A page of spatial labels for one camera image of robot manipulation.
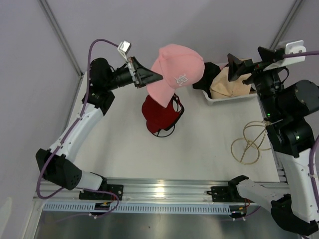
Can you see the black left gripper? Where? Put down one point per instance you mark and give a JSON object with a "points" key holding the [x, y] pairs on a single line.
{"points": [[142, 75]]}

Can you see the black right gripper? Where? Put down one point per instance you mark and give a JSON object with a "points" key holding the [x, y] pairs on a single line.
{"points": [[238, 66]]}

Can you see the pink baseball cap white logo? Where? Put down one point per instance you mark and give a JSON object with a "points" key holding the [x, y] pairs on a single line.
{"points": [[179, 66]]}

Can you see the black baseball cap gold logo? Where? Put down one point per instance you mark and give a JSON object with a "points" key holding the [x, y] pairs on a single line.
{"points": [[211, 70]]}

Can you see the red baseball cap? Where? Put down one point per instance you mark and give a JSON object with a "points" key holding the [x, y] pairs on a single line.
{"points": [[151, 110]]}

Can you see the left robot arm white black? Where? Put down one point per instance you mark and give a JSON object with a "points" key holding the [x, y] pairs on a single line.
{"points": [[56, 164]]}

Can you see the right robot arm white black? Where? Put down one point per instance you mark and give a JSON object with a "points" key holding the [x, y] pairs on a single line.
{"points": [[291, 137]]}

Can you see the beige baseball cap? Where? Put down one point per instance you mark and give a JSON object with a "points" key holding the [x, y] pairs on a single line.
{"points": [[221, 88]]}

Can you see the white plastic basket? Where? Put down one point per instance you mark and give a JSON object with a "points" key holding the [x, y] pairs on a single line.
{"points": [[210, 101]]}

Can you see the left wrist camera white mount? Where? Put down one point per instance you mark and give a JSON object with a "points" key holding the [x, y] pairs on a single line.
{"points": [[124, 48]]}

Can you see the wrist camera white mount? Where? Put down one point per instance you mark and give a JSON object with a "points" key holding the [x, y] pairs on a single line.
{"points": [[124, 48], [292, 49]]}

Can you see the black wire hat stand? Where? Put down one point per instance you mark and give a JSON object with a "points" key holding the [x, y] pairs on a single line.
{"points": [[168, 118]]}

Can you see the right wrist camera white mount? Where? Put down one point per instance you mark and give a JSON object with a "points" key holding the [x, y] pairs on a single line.
{"points": [[292, 49]]}

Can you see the right aluminium corner post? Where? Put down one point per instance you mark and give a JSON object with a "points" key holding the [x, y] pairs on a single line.
{"points": [[287, 24]]}

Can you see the aluminium corner post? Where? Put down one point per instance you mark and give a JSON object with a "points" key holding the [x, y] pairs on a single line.
{"points": [[287, 24], [49, 14]]}

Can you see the beige wire hat stand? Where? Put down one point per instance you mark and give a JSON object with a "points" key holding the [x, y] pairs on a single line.
{"points": [[252, 143]]}

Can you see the left aluminium corner post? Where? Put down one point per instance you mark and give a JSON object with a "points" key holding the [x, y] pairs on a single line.
{"points": [[49, 14]]}

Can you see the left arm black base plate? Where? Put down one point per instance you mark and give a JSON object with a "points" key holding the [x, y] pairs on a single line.
{"points": [[107, 192]]}

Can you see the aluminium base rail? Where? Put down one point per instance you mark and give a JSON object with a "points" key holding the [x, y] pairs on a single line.
{"points": [[157, 191]]}

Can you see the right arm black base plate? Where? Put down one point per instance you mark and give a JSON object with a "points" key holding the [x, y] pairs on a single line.
{"points": [[222, 194]]}

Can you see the white slotted cable duct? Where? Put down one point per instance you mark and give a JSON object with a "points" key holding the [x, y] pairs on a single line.
{"points": [[138, 208]]}

